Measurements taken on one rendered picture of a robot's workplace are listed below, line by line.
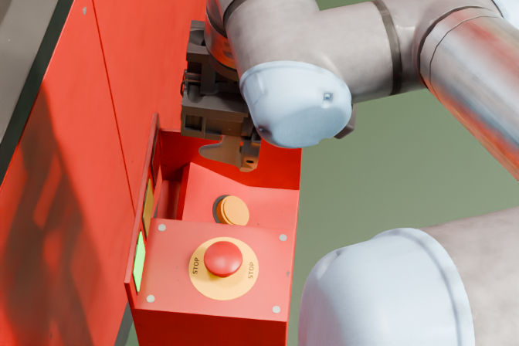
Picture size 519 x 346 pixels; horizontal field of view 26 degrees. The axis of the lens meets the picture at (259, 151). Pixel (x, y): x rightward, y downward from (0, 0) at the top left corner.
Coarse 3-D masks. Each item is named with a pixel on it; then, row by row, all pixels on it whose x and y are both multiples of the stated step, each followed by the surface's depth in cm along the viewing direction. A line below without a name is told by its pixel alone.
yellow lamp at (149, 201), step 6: (150, 180) 116; (150, 186) 116; (150, 192) 116; (150, 198) 117; (150, 204) 117; (144, 210) 114; (150, 210) 117; (144, 216) 114; (150, 216) 118; (144, 222) 114
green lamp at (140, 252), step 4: (140, 232) 112; (140, 236) 112; (140, 240) 112; (140, 244) 112; (140, 248) 112; (140, 252) 112; (144, 252) 116; (136, 256) 111; (140, 256) 113; (136, 260) 111; (140, 260) 113; (136, 264) 111; (140, 264) 113; (136, 268) 111; (140, 268) 113; (136, 272) 111; (140, 272) 114; (136, 276) 111; (140, 276) 114; (136, 280) 112; (140, 280) 114; (136, 284) 112
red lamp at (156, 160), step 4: (156, 140) 118; (160, 140) 121; (156, 144) 118; (160, 144) 121; (156, 148) 118; (160, 148) 121; (156, 152) 118; (160, 152) 121; (156, 156) 119; (160, 156) 122; (152, 160) 117; (156, 160) 119; (160, 160) 122; (152, 164) 116; (156, 164) 119; (152, 168) 117; (156, 168) 119; (156, 172) 120; (156, 176) 120; (156, 180) 120; (156, 184) 120
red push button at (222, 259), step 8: (208, 248) 114; (216, 248) 114; (224, 248) 114; (232, 248) 114; (208, 256) 114; (216, 256) 113; (224, 256) 113; (232, 256) 113; (240, 256) 114; (208, 264) 113; (216, 264) 113; (224, 264) 113; (232, 264) 113; (240, 264) 114; (216, 272) 113; (224, 272) 113; (232, 272) 113
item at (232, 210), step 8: (224, 200) 126; (232, 200) 126; (240, 200) 127; (224, 208) 125; (232, 208) 126; (240, 208) 126; (224, 216) 125; (232, 216) 125; (240, 216) 126; (248, 216) 126; (232, 224) 125; (240, 224) 125
